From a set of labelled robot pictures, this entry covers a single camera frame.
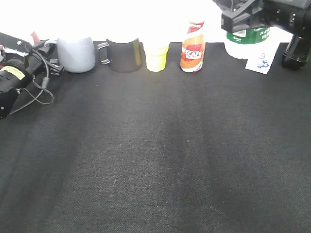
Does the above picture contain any black ceramic mug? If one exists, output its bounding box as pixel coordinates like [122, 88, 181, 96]
[97, 38, 142, 73]

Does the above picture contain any Nescafe coffee bottle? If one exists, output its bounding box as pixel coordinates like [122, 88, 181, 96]
[180, 20, 206, 73]

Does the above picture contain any pink ceramic mug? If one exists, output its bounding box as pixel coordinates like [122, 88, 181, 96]
[0, 45, 6, 63]

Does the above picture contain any yellow paper cup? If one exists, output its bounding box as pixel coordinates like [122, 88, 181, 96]
[143, 43, 169, 72]

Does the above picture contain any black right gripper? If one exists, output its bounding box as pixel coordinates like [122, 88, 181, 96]
[213, 0, 311, 38]

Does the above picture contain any green label water bottle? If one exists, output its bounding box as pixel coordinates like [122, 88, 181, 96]
[224, 28, 270, 60]

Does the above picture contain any grey ceramic mug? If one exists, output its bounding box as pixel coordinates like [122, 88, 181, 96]
[44, 37, 95, 73]

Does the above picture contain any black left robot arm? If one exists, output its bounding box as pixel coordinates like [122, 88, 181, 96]
[0, 33, 64, 119]

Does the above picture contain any cola bottle red label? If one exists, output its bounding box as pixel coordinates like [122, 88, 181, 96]
[281, 35, 311, 70]

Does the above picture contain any white blueberry milk carton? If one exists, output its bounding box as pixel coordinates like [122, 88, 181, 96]
[245, 43, 280, 75]

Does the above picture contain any black tablecloth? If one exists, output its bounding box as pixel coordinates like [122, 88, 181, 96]
[0, 43, 311, 233]

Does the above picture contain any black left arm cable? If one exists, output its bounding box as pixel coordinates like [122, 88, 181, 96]
[9, 42, 54, 115]

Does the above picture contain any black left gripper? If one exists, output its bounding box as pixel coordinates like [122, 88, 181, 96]
[0, 33, 64, 75]

